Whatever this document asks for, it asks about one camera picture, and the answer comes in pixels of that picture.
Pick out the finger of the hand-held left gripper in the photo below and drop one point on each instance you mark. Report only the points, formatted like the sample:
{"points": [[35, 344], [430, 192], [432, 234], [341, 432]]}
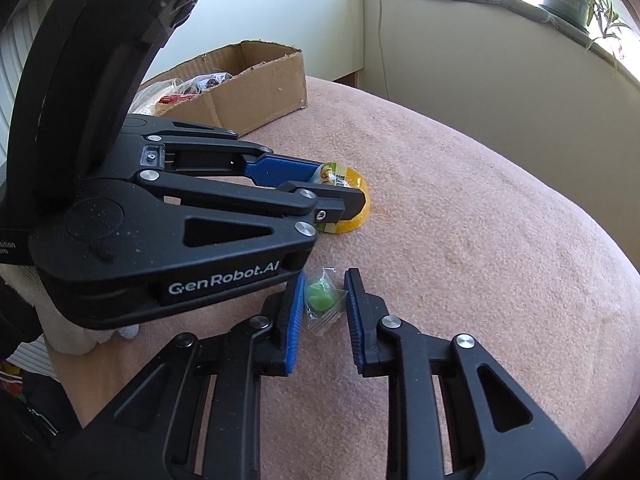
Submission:
{"points": [[285, 167], [225, 197]]}

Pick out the white cabinet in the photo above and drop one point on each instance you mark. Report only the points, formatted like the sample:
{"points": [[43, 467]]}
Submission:
{"points": [[310, 10]]}

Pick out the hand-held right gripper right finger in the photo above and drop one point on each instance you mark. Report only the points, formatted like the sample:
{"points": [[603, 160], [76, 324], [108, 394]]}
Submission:
{"points": [[356, 320]]}

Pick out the brown cardboard box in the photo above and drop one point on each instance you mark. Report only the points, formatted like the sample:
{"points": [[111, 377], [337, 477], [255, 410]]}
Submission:
{"points": [[260, 95]]}

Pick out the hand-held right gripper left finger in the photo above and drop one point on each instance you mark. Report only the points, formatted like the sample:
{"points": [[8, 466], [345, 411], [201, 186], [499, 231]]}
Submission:
{"points": [[295, 320]]}

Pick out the green candy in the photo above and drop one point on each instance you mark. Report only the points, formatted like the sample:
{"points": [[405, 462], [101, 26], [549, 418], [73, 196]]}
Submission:
{"points": [[320, 297]]}

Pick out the person's left hand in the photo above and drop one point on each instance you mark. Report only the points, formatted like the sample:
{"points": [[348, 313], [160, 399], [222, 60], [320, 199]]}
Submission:
{"points": [[70, 335]]}

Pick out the clear packet of dark snack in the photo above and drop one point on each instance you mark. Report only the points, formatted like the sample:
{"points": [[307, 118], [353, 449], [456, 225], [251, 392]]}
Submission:
{"points": [[210, 81]]}

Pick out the yellow jelly cup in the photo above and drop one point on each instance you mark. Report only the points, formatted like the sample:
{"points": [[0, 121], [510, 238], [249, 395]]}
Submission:
{"points": [[350, 176]]}

